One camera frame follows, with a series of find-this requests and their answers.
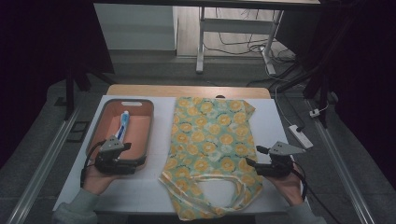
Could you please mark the black floor plate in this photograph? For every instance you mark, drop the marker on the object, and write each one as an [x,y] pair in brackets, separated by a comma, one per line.
[78,131]

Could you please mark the yellow floral tote bag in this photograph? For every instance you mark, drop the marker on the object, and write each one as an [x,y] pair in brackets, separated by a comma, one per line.
[211,140]

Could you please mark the small dark object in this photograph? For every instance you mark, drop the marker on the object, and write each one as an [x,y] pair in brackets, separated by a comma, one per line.
[220,96]

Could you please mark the orange bin with grey rim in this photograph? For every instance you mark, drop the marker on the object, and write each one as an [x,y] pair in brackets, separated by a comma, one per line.
[138,130]

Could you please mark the person's right hand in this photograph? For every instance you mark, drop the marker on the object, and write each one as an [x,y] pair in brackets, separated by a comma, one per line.
[288,188]

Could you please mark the aluminium floor rail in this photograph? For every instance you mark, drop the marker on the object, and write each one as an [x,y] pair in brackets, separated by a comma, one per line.
[342,168]
[43,168]

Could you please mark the white power strip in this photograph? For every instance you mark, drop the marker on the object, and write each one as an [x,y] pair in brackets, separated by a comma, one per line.
[300,136]

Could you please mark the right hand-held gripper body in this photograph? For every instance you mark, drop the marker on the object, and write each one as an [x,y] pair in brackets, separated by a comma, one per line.
[278,163]

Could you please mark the black metal stand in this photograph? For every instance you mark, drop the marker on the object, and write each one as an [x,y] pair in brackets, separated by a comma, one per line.
[323,99]
[69,93]

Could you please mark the white plug connector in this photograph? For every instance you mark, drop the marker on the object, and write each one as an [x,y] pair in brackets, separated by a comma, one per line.
[315,113]

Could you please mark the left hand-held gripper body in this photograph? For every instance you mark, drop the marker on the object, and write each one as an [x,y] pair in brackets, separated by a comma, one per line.
[113,160]

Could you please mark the blue and white toothpaste tube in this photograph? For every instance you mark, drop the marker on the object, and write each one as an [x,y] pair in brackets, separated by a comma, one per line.
[124,123]

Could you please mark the white-legged desk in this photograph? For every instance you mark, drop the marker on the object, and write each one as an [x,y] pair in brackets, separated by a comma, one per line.
[236,26]

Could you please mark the white cabinet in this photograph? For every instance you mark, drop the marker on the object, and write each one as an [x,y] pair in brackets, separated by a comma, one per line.
[137,28]

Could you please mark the person's left hand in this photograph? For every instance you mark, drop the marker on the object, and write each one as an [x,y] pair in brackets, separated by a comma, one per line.
[97,182]

